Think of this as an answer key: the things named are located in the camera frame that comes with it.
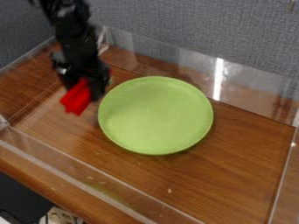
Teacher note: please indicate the white power strip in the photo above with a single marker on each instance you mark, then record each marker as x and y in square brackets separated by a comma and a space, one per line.
[59, 216]

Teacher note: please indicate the clear acrylic corner bracket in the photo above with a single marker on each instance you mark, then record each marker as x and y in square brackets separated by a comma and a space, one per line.
[103, 45]

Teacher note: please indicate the green round plate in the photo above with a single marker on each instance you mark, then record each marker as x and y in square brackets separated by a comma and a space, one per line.
[155, 115]

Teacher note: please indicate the red block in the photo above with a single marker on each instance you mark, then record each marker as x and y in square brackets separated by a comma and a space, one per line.
[78, 98]

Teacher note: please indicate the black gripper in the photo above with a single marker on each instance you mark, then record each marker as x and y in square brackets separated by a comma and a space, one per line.
[77, 60]

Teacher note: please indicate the clear acrylic enclosure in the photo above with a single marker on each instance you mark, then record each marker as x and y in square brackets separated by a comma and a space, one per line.
[235, 178]

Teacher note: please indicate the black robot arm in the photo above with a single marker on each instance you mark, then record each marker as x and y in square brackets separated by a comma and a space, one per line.
[66, 13]

